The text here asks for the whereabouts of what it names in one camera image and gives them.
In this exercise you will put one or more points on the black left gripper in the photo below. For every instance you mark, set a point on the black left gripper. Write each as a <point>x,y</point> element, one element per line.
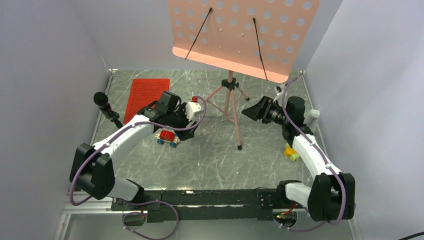
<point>185,134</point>

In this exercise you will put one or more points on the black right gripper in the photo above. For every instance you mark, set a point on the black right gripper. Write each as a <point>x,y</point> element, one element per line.
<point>261,110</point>

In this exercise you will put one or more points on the red sheet music page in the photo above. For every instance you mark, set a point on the red sheet music page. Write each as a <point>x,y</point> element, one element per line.
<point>143,91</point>

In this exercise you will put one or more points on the pink tripod music stand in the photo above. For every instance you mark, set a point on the pink tripod music stand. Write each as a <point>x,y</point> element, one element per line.
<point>259,38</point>

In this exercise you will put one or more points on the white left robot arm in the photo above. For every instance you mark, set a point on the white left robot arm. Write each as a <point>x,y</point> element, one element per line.
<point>93,168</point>

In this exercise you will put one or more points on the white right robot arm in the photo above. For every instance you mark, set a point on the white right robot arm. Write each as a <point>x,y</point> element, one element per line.
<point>331,197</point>

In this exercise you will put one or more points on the red blue toy car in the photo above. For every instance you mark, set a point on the red blue toy car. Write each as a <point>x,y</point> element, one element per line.
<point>168,137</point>

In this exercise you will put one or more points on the yellow green toy block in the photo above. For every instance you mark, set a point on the yellow green toy block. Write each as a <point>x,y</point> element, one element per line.
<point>290,153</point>

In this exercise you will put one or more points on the black microphone on stand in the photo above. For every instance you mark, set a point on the black microphone on stand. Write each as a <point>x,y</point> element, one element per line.
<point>102,101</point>

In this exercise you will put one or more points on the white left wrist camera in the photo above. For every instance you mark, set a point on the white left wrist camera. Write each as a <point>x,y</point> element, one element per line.
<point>194,108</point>

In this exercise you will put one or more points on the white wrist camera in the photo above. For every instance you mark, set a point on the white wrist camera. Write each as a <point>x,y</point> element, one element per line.
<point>194,108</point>
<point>278,94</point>

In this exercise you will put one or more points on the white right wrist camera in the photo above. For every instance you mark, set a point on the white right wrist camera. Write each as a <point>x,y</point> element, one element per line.
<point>278,94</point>

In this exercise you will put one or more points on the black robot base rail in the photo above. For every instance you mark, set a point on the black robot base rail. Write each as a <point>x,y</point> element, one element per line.
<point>260,203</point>

